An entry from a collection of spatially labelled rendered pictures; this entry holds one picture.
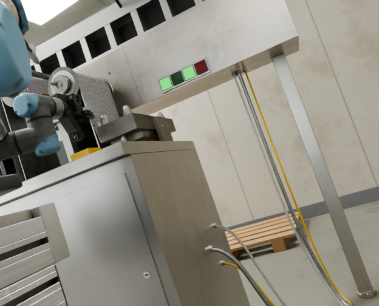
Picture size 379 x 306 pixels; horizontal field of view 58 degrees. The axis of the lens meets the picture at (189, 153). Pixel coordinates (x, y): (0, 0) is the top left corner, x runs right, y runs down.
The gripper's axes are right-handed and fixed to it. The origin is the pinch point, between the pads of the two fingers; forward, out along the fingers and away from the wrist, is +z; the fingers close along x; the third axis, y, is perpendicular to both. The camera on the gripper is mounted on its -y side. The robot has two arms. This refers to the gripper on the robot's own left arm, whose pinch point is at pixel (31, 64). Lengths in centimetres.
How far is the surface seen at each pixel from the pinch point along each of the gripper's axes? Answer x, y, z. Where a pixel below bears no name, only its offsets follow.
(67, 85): -5.6, -0.7, 13.0
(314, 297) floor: -61, -55, 139
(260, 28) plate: -79, 23, 40
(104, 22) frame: -12, 50, 17
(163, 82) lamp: -31, 19, 42
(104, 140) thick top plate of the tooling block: -14.4, -21.3, 28.4
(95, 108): -8.6, -2.6, 26.2
